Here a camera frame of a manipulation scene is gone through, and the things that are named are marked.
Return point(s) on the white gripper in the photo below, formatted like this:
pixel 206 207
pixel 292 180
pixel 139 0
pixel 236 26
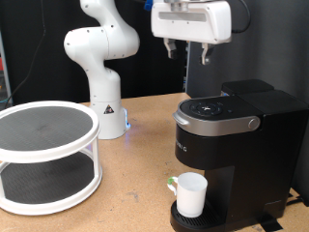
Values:
pixel 193 21

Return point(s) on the black Keurig coffee machine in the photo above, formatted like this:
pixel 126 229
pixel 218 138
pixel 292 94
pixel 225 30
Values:
pixel 257 154

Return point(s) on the white mug with green tape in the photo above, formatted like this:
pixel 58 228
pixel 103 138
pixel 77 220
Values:
pixel 191 196

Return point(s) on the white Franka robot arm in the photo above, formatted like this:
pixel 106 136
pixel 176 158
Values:
pixel 103 80

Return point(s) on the white two-tier turntable shelf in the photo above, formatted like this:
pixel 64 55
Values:
pixel 45 129

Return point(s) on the grey metal frame post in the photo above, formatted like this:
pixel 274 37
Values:
pixel 187 71

